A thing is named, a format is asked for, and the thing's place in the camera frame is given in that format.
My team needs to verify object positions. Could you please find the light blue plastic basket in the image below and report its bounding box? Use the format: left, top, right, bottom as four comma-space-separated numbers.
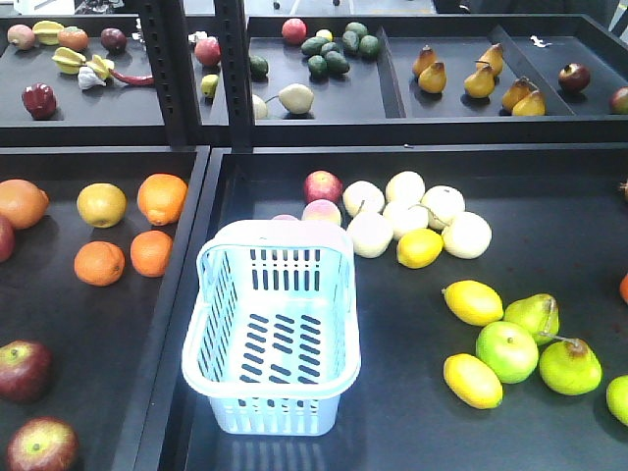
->
182, 220, 361, 437

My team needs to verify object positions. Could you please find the yellow lemon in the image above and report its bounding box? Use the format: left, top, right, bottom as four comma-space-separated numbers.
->
396, 228, 444, 269

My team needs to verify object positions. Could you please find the orange with nub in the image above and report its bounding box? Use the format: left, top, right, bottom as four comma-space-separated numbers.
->
136, 173, 187, 227

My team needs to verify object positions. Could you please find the small orange right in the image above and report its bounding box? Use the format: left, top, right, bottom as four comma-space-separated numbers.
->
130, 230, 173, 278

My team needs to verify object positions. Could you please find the small orange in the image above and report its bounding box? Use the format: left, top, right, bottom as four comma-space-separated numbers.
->
130, 230, 173, 278
74, 240, 126, 287

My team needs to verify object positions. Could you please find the yellow round citrus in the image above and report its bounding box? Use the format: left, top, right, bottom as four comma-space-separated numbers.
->
77, 183, 127, 229

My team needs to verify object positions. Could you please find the small orange left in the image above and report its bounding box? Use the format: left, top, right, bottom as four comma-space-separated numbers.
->
74, 240, 126, 287

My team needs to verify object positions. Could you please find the green apple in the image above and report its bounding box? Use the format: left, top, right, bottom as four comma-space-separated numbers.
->
476, 321, 539, 384

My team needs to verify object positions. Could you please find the red chili pepper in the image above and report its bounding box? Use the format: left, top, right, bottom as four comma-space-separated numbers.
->
109, 69, 155, 86

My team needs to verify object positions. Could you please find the red bell pepper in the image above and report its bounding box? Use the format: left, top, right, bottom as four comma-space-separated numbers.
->
22, 82, 57, 120

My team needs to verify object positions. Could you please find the red apple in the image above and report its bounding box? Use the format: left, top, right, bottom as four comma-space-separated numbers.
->
1, 340, 53, 403
7, 416, 79, 471

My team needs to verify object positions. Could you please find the red apple front right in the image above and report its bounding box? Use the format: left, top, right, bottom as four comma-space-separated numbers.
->
7, 416, 79, 471

